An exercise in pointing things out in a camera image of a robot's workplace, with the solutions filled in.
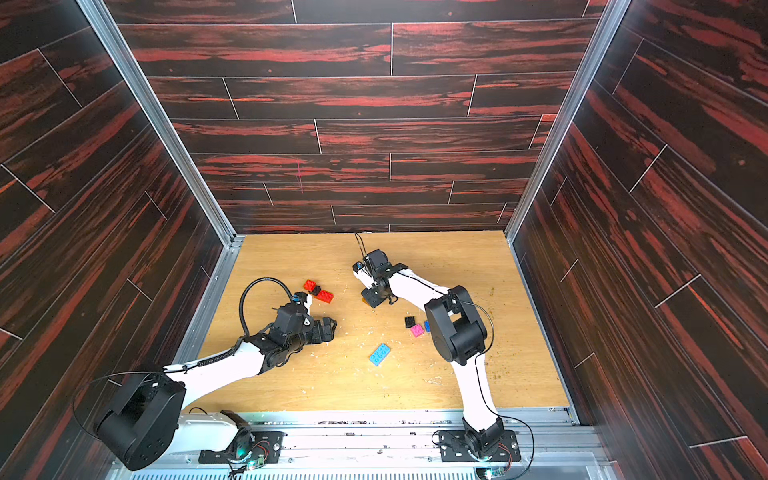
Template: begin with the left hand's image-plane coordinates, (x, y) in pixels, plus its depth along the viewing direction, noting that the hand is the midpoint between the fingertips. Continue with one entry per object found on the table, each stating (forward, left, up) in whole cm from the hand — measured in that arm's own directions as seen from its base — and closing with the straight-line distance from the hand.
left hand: (327, 324), depth 90 cm
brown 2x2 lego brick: (+12, -10, -5) cm, 16 cm away
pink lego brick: (+1, -28, -5) cm, 28 cm away
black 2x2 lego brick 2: (+4, -25, -5) cm, 26 cm away
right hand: (+15, -15, -4) cm, 22 cm away
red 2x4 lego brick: (+13, +3, -4) cm, 14 cm away
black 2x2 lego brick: (+15, +7, -3) cm, 16 cm away
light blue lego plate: (-7, -16, -5) cm, 18 cm away
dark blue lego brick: (+4, -31, -6) cm, 32 cm away
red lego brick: (+15, +8, -1) cm, 17 cm away
